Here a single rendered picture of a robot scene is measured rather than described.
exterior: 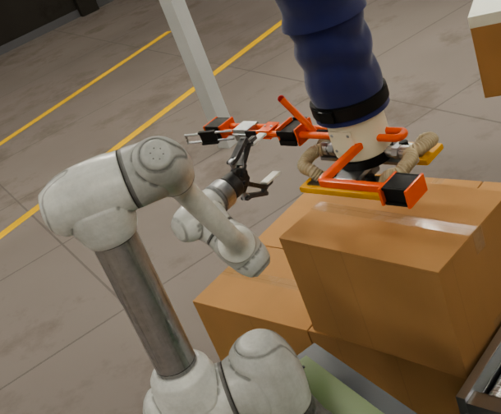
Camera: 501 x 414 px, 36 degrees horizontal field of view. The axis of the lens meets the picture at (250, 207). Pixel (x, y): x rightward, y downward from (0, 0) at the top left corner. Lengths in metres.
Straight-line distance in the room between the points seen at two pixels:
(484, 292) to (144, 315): 1.06
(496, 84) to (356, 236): 1.56
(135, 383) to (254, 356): 2.01
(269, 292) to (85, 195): 1.51
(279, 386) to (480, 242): 0.77
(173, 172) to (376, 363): 1.28
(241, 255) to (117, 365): 2.02
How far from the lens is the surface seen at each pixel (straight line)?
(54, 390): 4.05
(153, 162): 1.51
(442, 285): 2.13
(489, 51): 3.63
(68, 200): 1.57
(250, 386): 1.83
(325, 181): 2.04
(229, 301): 2.99
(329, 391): 2.05
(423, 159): 2.25
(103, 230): 1.59
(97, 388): 3.88
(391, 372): 2.58
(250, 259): 2.06
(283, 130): 2.41
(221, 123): 2.62
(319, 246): 2.35
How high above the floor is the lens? 2.18
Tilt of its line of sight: 27 degrees down
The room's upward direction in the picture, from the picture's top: 22 degrees counter-clockwise
